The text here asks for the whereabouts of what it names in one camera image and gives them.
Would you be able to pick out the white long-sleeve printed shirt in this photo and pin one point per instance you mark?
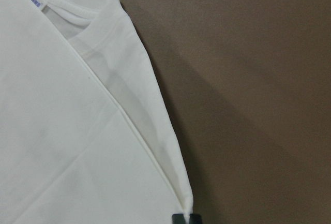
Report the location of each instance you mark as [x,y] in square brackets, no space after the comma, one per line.
[85,134]

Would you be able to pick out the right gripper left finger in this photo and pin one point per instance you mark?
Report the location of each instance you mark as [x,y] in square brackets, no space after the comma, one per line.
[178,219]

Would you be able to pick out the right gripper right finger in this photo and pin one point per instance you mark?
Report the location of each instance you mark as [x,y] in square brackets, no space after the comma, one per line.
[195,219]

